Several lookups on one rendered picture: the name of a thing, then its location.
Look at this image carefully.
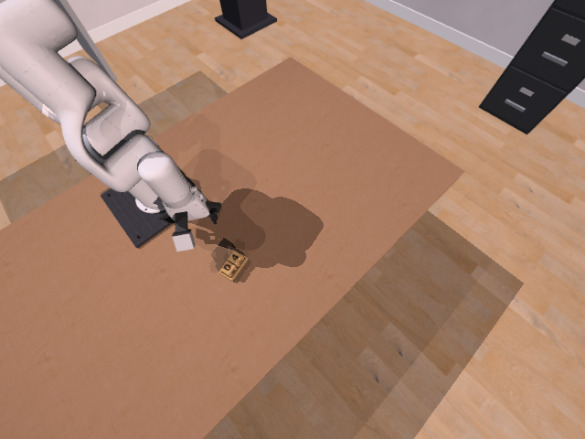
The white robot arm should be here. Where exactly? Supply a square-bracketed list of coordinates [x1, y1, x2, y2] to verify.
[0, 0, 198, 214]

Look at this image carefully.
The tan wooden calendar cube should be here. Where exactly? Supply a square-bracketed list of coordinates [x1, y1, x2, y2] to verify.
[220, 261, 238, 278]
[228, 251, 244, 268]

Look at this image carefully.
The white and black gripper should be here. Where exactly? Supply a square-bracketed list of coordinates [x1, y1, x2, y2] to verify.
[160, 191, 221, 224]

